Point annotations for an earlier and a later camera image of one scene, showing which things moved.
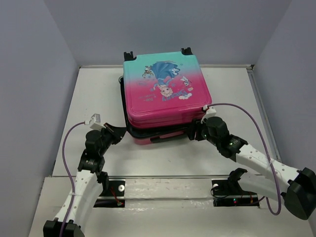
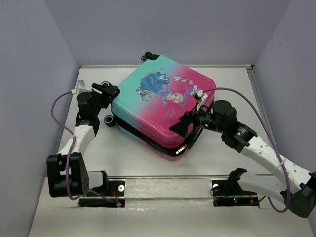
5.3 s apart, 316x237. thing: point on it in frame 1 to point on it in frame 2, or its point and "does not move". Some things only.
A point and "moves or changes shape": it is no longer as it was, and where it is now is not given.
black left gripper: x=117 y=133 to x=108 y=93
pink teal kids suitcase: x=162 y=96 moves or changes shape
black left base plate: x=115 y=188 does not move
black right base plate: x=232 y=187 does not move
